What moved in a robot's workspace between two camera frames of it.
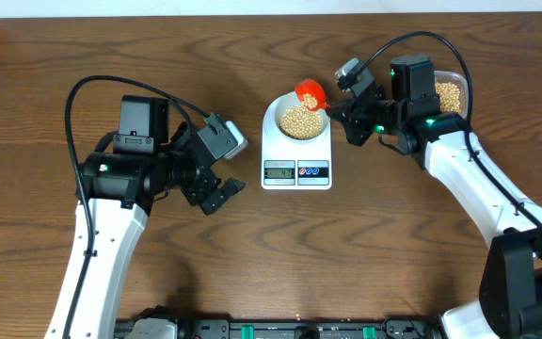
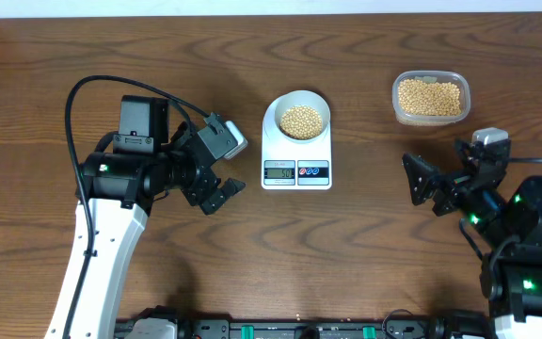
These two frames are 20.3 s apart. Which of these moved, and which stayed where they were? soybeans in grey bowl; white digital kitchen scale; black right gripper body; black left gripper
Moved: black right gripper body
Stayed: soybeans in grey bowl; white digital kitchen scale; black left gripper
